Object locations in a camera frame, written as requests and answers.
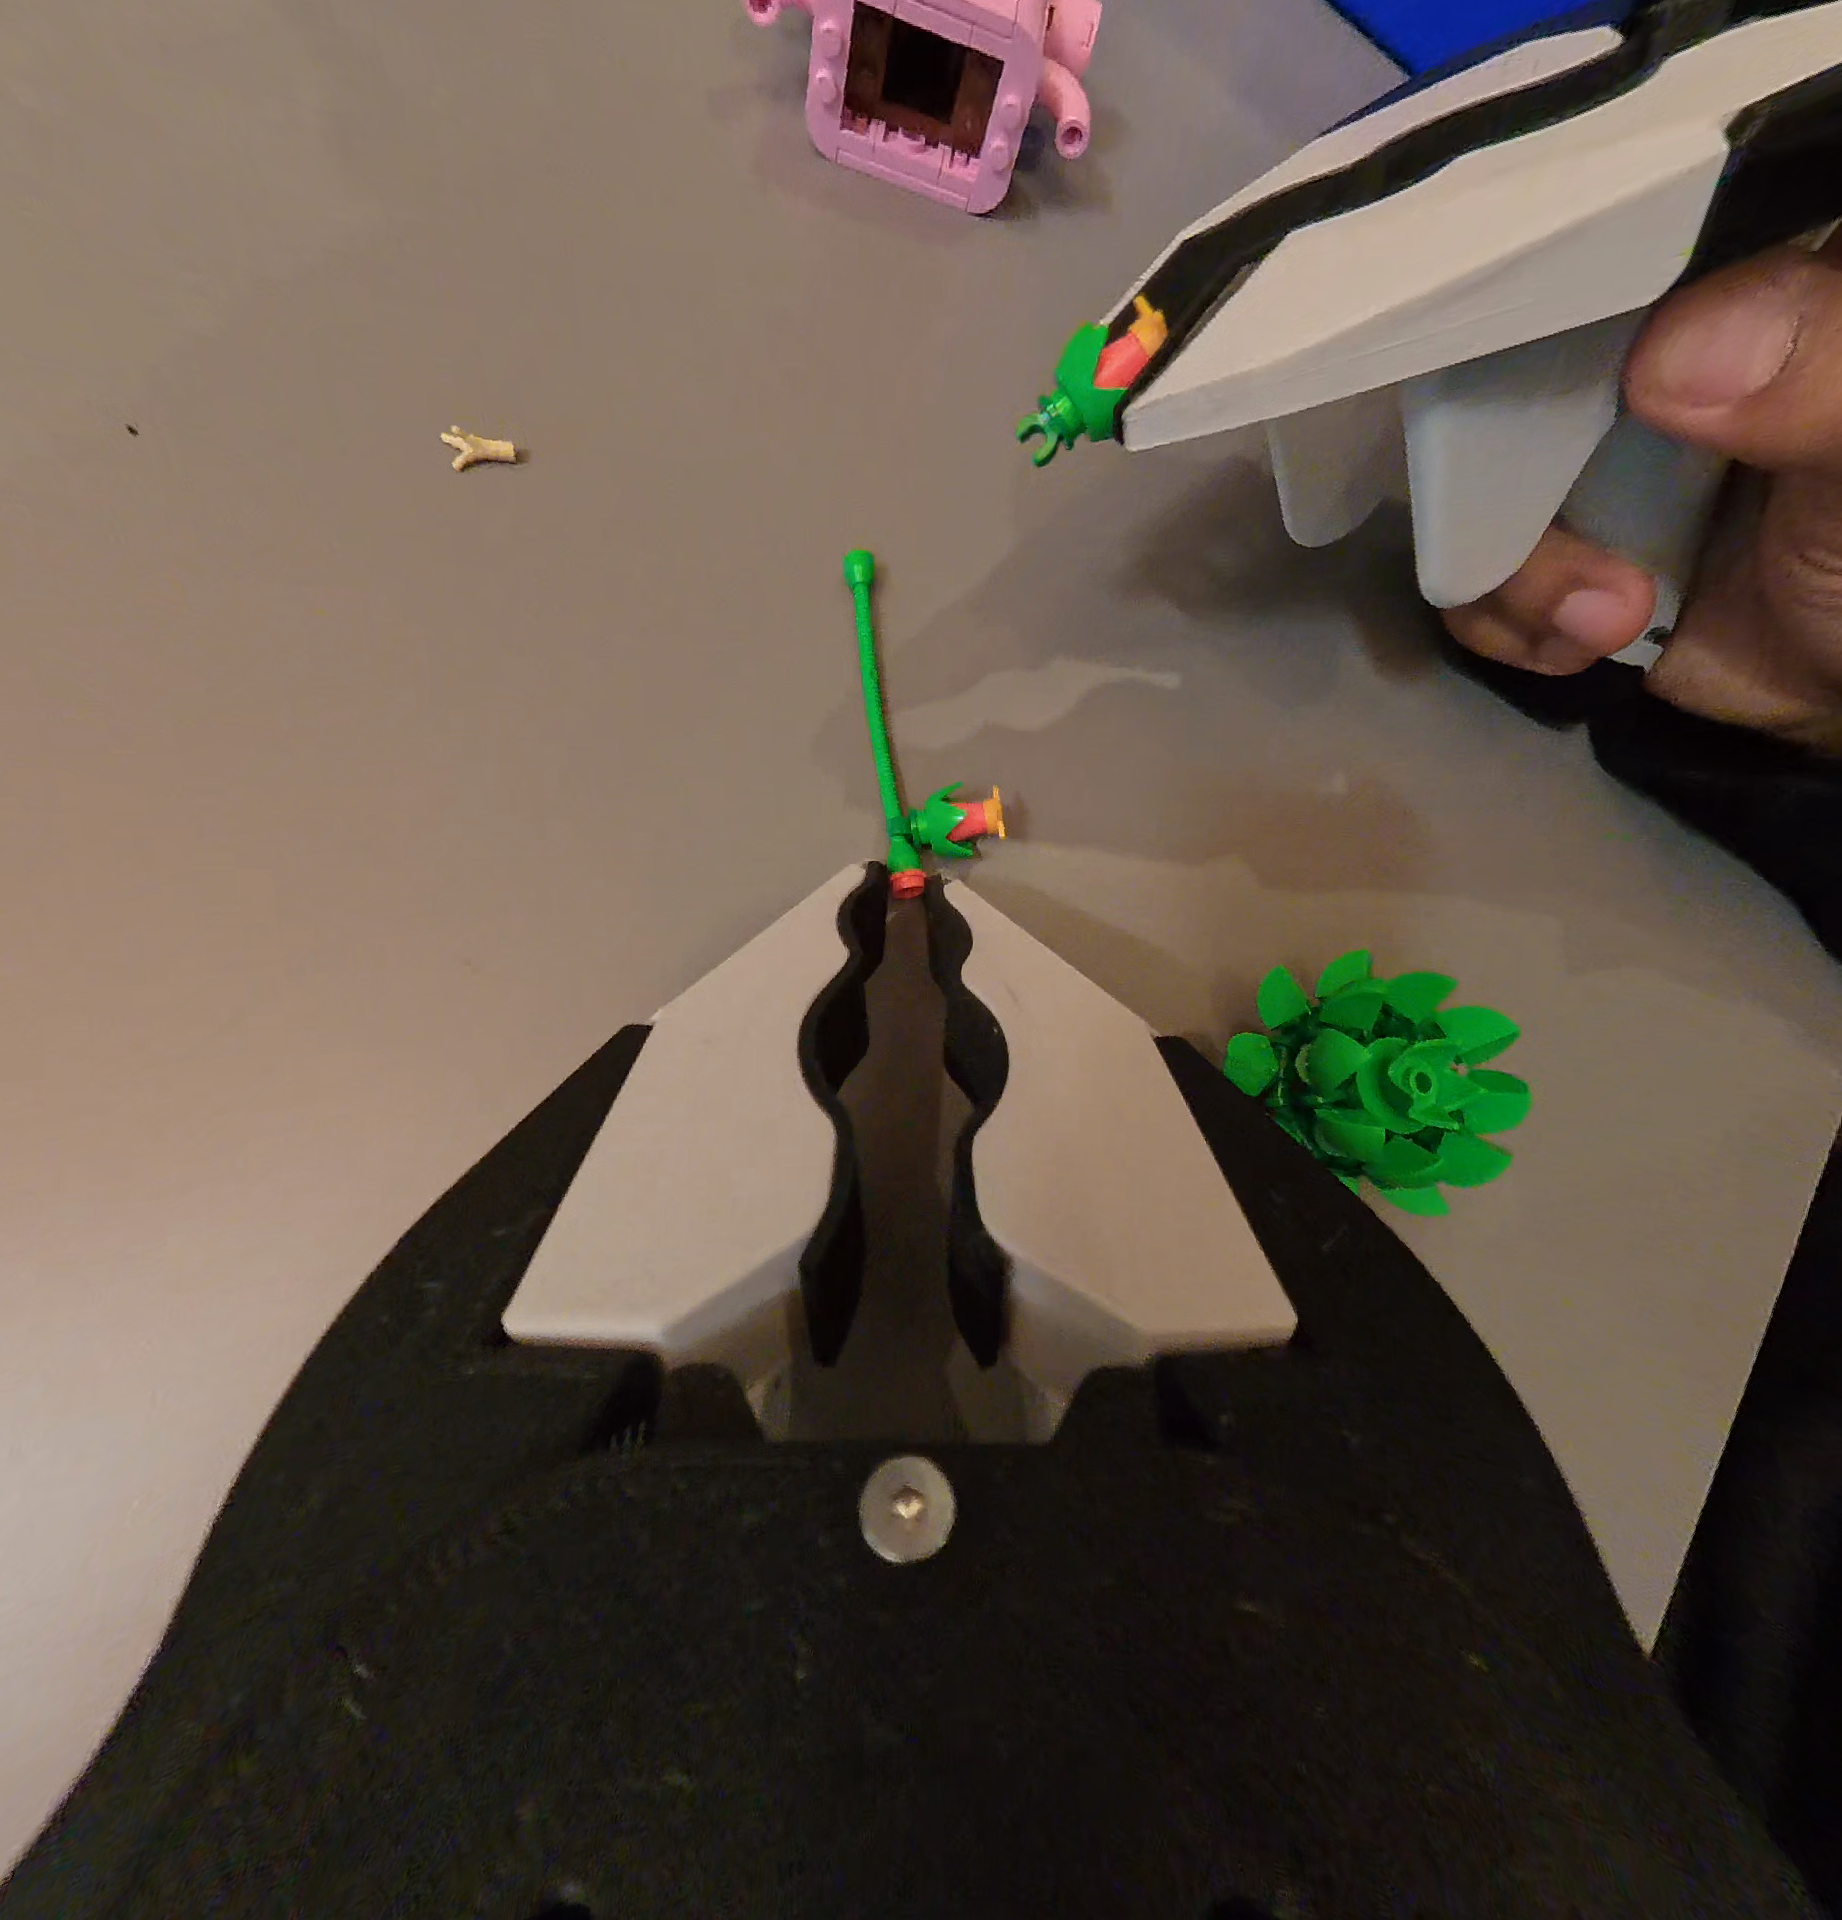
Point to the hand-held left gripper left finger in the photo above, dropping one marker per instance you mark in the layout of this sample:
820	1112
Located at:
671	1198

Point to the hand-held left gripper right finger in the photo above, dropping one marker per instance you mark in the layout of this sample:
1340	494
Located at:
1151	1198

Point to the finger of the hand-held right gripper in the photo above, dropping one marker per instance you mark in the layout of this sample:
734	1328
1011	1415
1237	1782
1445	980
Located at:
1460	259
1388	112

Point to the yellow star flower piece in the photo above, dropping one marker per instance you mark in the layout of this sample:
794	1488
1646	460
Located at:
1151	316

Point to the red flower bud piece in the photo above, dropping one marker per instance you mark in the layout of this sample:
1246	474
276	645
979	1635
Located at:
1118	359

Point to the pink brick figure pot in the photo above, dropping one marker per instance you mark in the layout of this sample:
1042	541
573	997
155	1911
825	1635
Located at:
921	90

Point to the green flower stem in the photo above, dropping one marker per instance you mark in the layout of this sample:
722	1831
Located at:
873	710

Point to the person's right forearm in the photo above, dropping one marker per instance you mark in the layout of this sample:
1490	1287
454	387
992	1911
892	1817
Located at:
1762	807

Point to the person's right hand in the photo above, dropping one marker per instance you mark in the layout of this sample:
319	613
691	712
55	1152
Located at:
1789	566

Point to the blue storage bin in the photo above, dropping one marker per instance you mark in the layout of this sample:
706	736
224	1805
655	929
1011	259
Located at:
1460	28

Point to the green leafy plant piece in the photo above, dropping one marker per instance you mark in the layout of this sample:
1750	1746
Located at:
1388	1088

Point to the tan twig piece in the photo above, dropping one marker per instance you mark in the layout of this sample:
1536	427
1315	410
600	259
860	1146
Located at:
477	448

